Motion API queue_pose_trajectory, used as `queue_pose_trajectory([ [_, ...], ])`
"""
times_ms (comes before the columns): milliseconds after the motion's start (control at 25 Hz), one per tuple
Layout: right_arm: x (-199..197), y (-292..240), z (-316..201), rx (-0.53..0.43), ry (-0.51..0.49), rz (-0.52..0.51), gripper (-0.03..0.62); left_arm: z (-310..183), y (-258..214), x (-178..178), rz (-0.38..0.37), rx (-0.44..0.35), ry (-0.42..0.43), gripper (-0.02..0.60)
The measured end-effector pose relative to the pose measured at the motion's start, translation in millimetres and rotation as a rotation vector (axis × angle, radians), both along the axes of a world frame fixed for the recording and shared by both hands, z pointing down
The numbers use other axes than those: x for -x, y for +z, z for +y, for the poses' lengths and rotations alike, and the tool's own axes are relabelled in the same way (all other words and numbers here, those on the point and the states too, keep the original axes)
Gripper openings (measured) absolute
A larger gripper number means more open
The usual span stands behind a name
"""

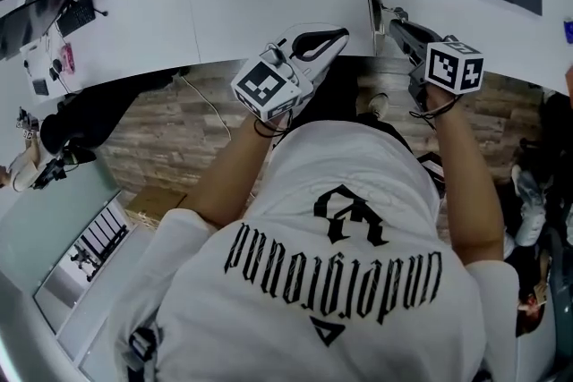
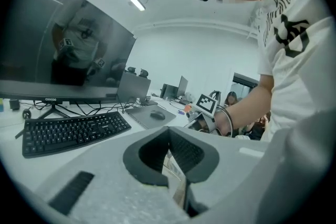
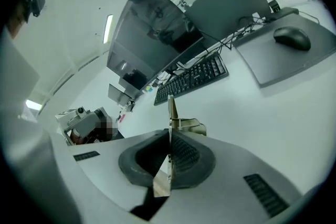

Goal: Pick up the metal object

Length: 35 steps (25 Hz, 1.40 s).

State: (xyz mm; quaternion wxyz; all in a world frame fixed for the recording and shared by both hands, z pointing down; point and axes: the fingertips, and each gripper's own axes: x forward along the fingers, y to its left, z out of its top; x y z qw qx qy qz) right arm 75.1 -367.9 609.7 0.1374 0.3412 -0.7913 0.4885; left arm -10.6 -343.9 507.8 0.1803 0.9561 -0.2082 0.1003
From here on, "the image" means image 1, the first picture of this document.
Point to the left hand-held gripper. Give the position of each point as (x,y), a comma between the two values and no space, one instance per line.
(268,91)

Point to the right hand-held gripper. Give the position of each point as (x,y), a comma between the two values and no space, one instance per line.
(454,67)

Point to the person's right forearm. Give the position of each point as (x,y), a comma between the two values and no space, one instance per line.
(465,192)

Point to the person's left forearm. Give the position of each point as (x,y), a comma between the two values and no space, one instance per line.
(233,179)

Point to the white shoe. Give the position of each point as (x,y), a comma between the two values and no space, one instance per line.
(378,105)

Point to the black trousers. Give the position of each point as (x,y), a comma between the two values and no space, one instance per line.
(385,130)

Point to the black hip box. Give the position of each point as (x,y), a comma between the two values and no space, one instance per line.
(430,170)

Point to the blue card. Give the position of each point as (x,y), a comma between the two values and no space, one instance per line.
(568,30)

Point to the tan cardboard box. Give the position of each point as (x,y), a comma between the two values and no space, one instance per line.
(156,203)

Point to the small black keyboard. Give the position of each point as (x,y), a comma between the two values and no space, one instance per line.
(76,15)

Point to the pink card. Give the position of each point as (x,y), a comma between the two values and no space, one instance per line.
(68,56)

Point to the white printed T-shirt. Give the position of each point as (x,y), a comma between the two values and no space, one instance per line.
(313,304)

